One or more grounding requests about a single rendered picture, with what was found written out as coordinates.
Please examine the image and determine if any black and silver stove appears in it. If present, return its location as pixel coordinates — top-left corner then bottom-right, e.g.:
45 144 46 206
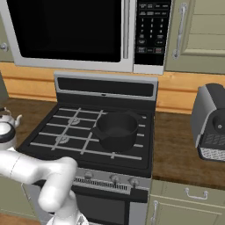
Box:
16 70 159 225

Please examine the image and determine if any white kettle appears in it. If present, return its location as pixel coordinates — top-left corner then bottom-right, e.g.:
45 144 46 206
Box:
0 106 23 129

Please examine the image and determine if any black cooking pot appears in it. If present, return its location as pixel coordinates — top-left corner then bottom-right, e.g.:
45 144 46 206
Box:
91 109 142 154

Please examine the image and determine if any silver microwave oven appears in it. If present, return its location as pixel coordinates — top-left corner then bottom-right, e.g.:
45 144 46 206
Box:
0 0 173 76

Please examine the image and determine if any black oven door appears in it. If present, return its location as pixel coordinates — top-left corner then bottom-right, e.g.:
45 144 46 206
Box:
34 180 149 225

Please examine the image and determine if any grey coffee machine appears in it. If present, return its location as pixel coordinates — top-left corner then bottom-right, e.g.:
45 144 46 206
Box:
190 83 225 163

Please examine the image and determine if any green drawer front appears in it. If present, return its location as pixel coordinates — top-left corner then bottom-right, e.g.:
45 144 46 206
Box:
149 179 225 211

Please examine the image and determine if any green base cupboard door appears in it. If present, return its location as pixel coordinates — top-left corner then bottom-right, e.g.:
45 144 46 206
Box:
146 195 225 225

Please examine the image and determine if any round silver cupboard knob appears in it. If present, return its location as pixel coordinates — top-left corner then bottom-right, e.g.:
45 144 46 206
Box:
0 42 10 53

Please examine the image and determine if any green base cupboard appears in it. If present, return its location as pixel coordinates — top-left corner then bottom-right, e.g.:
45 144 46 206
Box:
0 175 38 220

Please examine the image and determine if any microwave door handle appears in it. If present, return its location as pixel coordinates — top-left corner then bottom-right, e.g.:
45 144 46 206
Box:
122 0 131 60

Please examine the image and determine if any silver cupboard door handle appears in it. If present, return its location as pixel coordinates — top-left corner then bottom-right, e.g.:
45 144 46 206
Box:
171 2 189 61

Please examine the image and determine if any silver base cupboard handle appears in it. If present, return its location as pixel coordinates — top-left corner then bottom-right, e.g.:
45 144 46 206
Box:
149 200 159 225

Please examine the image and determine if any silver drawer handle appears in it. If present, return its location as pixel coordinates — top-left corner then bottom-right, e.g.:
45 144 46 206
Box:
184 187 209 201

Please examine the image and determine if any green wall cupboard door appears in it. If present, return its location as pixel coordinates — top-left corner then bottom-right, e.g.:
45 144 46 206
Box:
164 0 225 76
0 12 14 63

